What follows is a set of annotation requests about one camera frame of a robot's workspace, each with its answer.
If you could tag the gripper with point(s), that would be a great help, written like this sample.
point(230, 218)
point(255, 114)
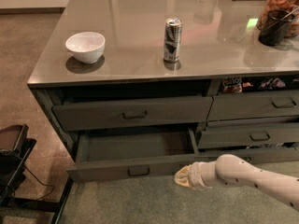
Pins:
point(195, 175)

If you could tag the grey drawer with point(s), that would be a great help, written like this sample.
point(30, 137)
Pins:
point(255, 155)
point(253, 105)
point(249, 135)
point(132, 113)
point(132, 155)

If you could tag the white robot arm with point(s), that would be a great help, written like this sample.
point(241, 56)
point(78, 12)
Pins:
point(230, 171)

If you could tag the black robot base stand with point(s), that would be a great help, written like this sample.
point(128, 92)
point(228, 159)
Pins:
point(15, 148)

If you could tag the snack bags in drawer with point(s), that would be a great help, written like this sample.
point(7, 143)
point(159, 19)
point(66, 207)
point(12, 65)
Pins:
point(249, 84)

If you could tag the grey drawer cabinet counter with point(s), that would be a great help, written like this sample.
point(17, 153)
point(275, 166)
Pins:
point(219, 39)

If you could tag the silver black drink can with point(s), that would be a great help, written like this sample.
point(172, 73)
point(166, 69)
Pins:
point(172, 38)

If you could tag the white ceramic bowl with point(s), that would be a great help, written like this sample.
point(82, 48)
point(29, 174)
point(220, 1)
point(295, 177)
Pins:
point(86, 47)

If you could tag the black mesh cup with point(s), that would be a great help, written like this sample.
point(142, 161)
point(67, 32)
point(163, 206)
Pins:
point(277, 23)

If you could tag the glass snack jar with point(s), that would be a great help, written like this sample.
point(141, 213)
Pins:
point(287, 5)

